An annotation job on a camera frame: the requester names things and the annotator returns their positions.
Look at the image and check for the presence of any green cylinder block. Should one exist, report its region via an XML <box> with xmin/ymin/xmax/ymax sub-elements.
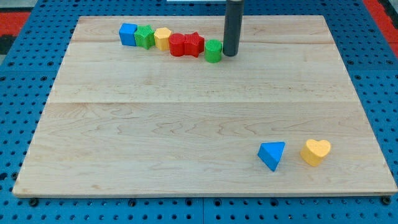
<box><xmin>205</xmin><ymin>39</ymin><xmax>222</xmax><ymax>63</ymax></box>

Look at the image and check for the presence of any red star block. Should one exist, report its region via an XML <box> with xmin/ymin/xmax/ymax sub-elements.
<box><xmin>184</xmin><ymin>32</ymin><xmax>205</xmax><ymax>57</ymax></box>

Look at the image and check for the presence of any red cylinder block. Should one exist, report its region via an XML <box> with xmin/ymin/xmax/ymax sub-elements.
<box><xmin>169</xmin><ymin>33</ymin><xmax>185</xmax><ymax>57</ymax></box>

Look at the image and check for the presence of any blue triangle block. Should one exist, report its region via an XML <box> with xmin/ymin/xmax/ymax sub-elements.
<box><xmin>257</xmin><ymin>142</ymin><xmax>285</xmax><ymax>172</ymax></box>

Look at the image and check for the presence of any light wooden board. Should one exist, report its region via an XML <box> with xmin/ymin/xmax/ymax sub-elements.
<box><xmin>12</xmin><ymin>16</ymin><xmax>397</xmax><ymax>198</ymax></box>

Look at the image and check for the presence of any yellow hexagon block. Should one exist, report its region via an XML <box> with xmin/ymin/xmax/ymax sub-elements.
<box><xmin>154</xmin><ymin>27</ymin><xmax>172</xmax><ymax>51</ymax></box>

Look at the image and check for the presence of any green star block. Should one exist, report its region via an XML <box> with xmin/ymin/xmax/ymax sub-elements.
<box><xmin>134</xmin><ymin>25</ymin><xmax>155</xmax><ymax>50</ymax></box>

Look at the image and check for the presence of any blue cube block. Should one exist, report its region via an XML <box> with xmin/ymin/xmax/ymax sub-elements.
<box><xmin>119</xmin><ymin>23</ymin><xmax>137</xmax><ymax>46</ymax></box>

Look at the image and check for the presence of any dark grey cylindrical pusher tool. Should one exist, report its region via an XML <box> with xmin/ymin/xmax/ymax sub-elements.
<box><xmin>223</xmin><ymin>0</ymin><xmax>244</xmax><ymax>57</ymax></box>

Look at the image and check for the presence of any yellow heart block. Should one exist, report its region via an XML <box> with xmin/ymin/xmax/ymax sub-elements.
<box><xmin>300</xmin><ymin>139</ymin><xmax>331</xmax><ymax>167</ymax></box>

